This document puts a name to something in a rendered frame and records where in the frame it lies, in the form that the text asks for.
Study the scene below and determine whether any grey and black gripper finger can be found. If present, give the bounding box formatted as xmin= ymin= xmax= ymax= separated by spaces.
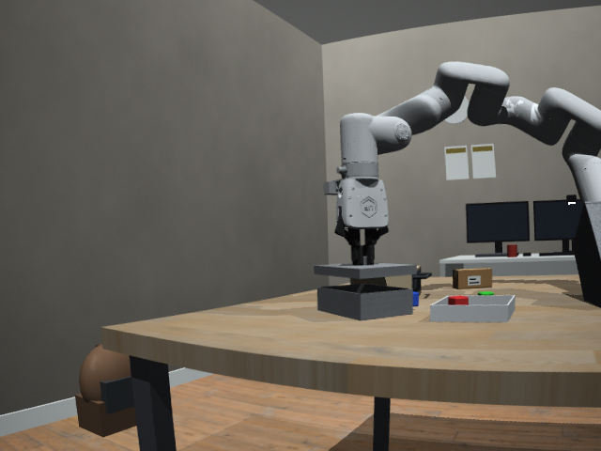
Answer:
xmin=362 ymin=227 xmax=389 ymax=265
xmin=334 ymin=211 xmax=363 ymax=266

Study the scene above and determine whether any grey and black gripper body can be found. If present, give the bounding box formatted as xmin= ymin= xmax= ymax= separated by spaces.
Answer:
xmin=336 ymin=176 xmax=389 ymax=229

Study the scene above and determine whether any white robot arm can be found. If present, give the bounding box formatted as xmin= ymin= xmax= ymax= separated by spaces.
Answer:
xmin=336 ymin=62 xmax=601 ymax=208

